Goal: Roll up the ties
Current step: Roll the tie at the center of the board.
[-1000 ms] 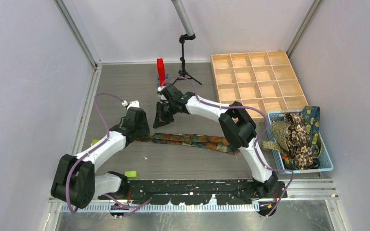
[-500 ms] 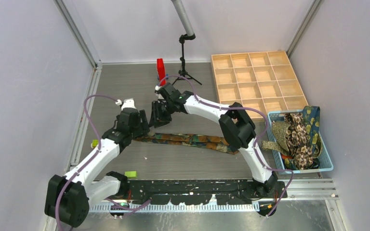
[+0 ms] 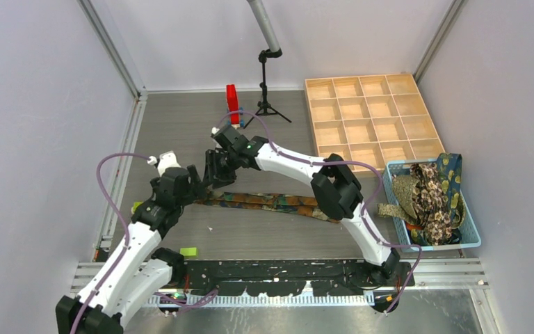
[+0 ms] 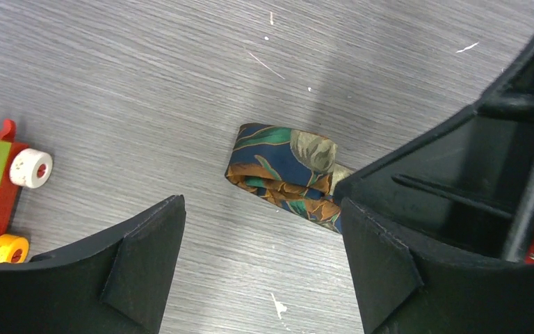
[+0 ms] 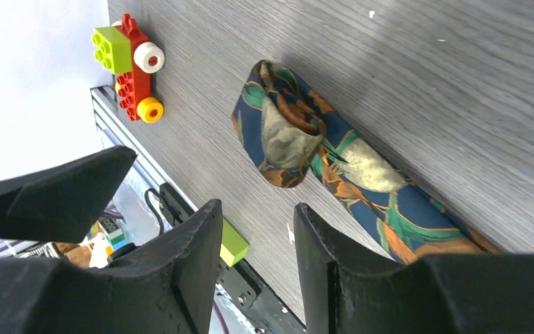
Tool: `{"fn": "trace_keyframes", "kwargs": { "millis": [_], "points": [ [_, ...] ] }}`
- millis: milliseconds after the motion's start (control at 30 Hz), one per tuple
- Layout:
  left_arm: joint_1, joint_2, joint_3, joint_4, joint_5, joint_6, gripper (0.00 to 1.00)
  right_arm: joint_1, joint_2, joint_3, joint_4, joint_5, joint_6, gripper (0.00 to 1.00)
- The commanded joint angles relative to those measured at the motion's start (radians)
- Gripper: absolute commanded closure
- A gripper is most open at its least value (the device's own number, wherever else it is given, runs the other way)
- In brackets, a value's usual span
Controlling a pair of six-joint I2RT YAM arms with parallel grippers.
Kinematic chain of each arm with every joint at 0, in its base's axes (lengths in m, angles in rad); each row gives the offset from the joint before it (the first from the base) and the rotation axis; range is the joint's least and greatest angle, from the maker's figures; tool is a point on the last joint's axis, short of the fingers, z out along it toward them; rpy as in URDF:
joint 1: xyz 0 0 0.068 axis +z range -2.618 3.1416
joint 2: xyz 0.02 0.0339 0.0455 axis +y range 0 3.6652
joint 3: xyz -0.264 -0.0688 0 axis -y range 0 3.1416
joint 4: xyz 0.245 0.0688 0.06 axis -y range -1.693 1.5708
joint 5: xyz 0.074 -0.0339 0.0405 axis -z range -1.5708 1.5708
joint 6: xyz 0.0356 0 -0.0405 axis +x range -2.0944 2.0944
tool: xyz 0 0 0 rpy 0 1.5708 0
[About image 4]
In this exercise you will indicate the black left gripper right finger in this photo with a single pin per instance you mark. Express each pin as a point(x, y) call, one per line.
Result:
point(407, 282)

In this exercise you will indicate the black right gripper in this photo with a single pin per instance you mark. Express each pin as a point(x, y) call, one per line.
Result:
point(469, 181)

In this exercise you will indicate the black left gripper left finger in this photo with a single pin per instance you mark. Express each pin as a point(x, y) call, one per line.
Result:
point(114, 281)

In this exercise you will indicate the blue orange green tie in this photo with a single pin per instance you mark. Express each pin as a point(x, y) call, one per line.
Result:
point(292, 169)

